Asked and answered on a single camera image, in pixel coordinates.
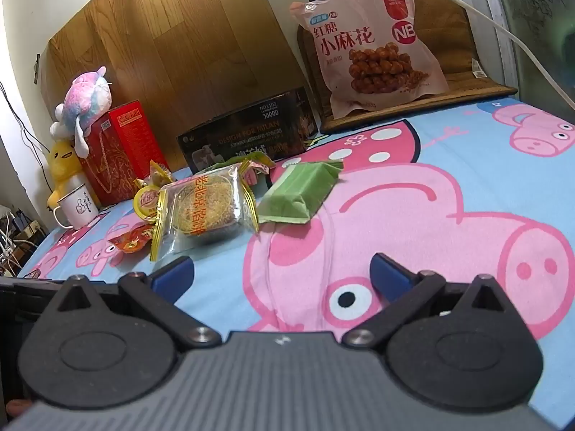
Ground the cartoon pig printed blanket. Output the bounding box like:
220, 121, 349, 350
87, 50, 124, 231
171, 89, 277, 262
20, 96, 575, 431

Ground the bright green snack packet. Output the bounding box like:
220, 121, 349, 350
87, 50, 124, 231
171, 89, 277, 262
210, 152, 276, 175

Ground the yellow plush toy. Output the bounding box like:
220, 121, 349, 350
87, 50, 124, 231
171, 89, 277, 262
47, 140, 102, 211

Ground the red foil snack packet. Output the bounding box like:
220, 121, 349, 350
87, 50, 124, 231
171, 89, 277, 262
109, 226, 153, 255

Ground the pink blue plush toy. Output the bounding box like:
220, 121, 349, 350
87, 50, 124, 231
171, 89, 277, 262
49, 66, 113, 159

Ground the frosted floral glass door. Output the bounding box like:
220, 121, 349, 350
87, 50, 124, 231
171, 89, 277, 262
449, 0, 575, 113

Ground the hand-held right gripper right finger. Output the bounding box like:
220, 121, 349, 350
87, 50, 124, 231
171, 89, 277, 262
342, 254, 522, 351

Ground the black cardboard box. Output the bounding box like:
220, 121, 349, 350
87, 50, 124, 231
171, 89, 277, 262
176, 87, 321, 175

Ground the pale green wafer packet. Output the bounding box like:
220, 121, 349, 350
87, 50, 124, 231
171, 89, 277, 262
257, 159, 344, 224

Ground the yellow pink round snack packet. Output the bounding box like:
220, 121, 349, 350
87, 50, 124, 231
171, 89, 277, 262
134, 184, 165, 222

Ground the wood pattern board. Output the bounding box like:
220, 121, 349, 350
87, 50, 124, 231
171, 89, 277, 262
38, 0, 315, 176

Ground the pile of cables and plugs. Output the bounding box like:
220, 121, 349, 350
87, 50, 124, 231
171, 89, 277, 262
0, 204, 48, 277

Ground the large pink snack bag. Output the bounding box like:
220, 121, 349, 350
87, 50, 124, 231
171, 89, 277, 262
290, 0, 450, 120

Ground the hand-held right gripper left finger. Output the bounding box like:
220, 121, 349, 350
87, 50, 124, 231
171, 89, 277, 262
42, 256, 222, 353

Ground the white enamel mug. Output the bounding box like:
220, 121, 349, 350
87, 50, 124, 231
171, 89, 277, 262
53, 183, 100, 230

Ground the white power cable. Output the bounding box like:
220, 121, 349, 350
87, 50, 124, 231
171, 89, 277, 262
395, 0, 575, 111

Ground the clear yellow-edged mooncake packet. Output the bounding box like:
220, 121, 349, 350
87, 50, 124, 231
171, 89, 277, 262
149, 164, 260, 262

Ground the red gift box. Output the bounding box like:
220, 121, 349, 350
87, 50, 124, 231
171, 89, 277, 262
78, 99, 170, 207

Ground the brown seat cushion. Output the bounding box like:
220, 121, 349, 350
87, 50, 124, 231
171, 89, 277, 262
296, 0, 518, 134

